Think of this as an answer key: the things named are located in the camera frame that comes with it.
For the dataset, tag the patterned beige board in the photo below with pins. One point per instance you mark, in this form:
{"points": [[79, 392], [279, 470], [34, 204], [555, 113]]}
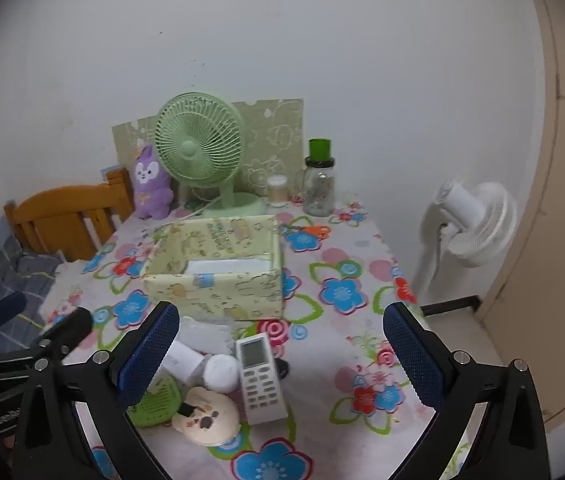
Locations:
{"points": [[272, 135]]}

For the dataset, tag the yellow printed storage box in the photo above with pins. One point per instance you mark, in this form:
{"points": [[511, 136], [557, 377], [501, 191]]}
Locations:
{"points": [[212, 295]]}

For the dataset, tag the white remote control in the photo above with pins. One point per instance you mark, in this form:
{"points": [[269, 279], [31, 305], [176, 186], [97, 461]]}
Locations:
{"points": [[260, 385]]}

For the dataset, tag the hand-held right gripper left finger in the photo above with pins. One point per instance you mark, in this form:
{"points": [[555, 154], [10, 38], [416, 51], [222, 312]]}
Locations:
{"points": [[147, 355]]}

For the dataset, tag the green desk fan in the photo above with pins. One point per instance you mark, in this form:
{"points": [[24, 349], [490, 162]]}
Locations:
{"points": [[197, 150]]}

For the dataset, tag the glass jar with green lid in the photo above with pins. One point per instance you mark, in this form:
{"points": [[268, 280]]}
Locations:
{"points": [[319, 190]]}

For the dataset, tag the floral tablecloth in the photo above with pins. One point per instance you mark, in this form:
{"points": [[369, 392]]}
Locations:
{"points": [[342, 340]]}

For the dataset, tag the orange scissors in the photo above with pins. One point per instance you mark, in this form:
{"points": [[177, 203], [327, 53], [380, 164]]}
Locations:
{"points": [[315, 231]]}

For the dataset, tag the small black object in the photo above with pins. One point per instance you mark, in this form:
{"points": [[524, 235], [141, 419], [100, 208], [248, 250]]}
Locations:
{"points": [[283, 369]]}

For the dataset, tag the white egg-shaped object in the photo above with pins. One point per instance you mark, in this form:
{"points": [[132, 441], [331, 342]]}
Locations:
{"points": [[222, 372]]}

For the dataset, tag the purple plush toy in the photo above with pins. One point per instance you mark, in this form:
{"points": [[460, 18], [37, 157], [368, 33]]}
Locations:
{"points": [[150, 185]]}

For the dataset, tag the white floor fan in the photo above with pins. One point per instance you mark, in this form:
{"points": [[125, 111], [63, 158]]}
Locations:
{"points": [[482, 220]]}

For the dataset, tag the wooden bed headboard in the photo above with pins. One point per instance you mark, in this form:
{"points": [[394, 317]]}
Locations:
{"points": [[57, 205]]}

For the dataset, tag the white power adapter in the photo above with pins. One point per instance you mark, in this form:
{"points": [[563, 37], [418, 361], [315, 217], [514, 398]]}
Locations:
{"points": [[185, 360]]}

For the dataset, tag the grey plaid blanket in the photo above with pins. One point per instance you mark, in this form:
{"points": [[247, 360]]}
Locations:
{"points": [[17, 280]]}

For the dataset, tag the clear plastic packet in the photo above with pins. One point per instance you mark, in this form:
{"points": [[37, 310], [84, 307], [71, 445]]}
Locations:
{"points": [[202, 335]]}

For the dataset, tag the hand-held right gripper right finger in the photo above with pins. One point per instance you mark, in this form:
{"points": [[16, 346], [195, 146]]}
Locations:
{"points": [[412, 355]]}

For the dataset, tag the cotton swab container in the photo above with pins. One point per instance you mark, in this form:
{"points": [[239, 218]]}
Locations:
{"points": [[277, 192]]}

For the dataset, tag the beige door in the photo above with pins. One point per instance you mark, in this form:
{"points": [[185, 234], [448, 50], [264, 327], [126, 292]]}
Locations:
{"points": [[552, 260]]}

